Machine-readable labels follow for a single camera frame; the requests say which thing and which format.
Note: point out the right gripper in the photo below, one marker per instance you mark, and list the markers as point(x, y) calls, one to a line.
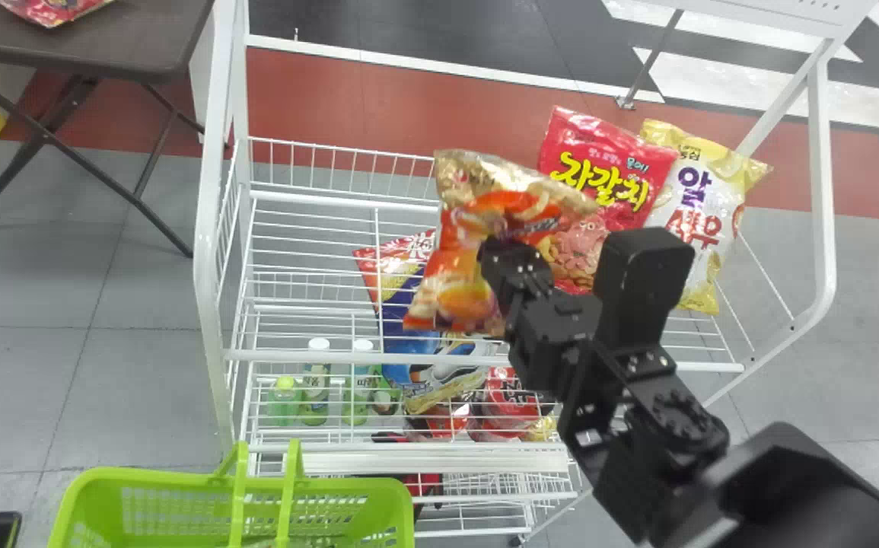
point(549, 342)

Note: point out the orange snack packet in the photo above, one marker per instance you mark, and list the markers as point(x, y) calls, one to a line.
point(477, 221)

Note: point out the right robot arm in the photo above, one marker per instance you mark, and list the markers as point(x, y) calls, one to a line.
point(781, 495)

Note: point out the red and blue snack packet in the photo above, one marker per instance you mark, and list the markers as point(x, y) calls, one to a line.
point(397, 281)

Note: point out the red noodle cup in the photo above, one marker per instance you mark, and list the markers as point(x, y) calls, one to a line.
point(511, 403)

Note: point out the yellow snack packet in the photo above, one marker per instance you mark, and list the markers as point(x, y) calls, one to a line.
point(439, 403)
point(705, 205)

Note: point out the white capped bottle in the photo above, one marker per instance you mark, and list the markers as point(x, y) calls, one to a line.
point(358, 388)
point(316, 388)

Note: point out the green bottle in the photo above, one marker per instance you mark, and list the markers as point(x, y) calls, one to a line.
point(282, 399)

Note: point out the green basket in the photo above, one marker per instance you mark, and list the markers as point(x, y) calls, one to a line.
point(180, 510)

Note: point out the dark side table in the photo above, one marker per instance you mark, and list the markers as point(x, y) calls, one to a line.
point(104, 34)

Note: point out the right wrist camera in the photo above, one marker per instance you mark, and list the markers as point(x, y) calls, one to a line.
point(641, 281)

